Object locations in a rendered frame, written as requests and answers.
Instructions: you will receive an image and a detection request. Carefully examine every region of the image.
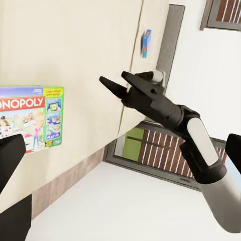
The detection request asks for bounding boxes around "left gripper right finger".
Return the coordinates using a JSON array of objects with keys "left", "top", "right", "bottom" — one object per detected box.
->
[{"left": 224, "top": 134, "right": 241, "bottom": 174}]

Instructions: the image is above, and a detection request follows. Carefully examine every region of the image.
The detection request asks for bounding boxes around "board game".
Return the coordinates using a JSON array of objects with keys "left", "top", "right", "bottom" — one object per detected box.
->
[
  {"left": 142, "top": 29, "right": 152, "bottom": 58},
  {"left": 0, "top": 85, "right": 65, "bottom": 154}
]

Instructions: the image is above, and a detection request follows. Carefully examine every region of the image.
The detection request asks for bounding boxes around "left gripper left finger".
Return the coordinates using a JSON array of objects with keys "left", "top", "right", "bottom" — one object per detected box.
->
[{"left": 0, "top": 134, "right": 26, "bottom": 194}]

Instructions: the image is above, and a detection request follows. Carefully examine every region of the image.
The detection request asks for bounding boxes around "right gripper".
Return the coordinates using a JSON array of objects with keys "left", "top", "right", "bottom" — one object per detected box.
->
[{"left": 99, "top": 71, "right": 173, "bottom": 127}]

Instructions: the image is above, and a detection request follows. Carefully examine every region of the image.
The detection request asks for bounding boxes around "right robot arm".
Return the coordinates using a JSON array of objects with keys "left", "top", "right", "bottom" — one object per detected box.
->
[{"left": 99, "top": 71, "right": 241, "bottom": 233}]

